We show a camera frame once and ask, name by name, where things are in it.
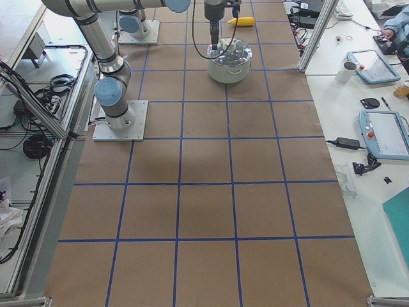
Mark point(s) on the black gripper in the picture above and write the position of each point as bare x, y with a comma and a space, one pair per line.
213, 13

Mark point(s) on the yellow corn cob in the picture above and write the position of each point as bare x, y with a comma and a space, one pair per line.
242, 21

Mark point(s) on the glass pot lid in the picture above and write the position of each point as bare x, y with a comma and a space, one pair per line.
230, 52

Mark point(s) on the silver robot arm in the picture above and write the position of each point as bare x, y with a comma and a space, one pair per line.
110, 91
134, 23

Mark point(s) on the person forearm blue sleeve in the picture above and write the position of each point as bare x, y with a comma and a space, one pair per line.
397, 27

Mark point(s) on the pale green cooking pot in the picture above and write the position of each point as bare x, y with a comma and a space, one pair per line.
227, 75

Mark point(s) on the white mug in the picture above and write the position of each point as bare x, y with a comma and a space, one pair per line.
347, 70

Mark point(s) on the far blue teach pendant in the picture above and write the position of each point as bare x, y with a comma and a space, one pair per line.
373, 67

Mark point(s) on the blue teach pendant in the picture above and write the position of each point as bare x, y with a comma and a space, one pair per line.
384, 134
373, 67

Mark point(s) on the black round disc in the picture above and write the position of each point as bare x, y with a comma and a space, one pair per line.
370, 103

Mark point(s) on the brown paper table mat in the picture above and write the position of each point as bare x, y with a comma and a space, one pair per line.
231, 199

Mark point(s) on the black power adapter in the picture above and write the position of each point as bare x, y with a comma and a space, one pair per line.
348, 143

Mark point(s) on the black pen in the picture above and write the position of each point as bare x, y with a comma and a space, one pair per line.
386, 104

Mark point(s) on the near blue teach pendant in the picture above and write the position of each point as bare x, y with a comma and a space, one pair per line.
384, 134

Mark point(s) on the white crumpled cloth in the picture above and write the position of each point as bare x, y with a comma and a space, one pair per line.
11, 217

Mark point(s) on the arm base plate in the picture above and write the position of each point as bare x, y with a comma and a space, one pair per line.
151, 38
130, 126

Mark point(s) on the aluminium frame post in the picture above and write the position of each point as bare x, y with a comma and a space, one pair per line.
323, 19

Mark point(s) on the clear plastic bracket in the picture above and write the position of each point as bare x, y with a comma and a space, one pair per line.
345, 179

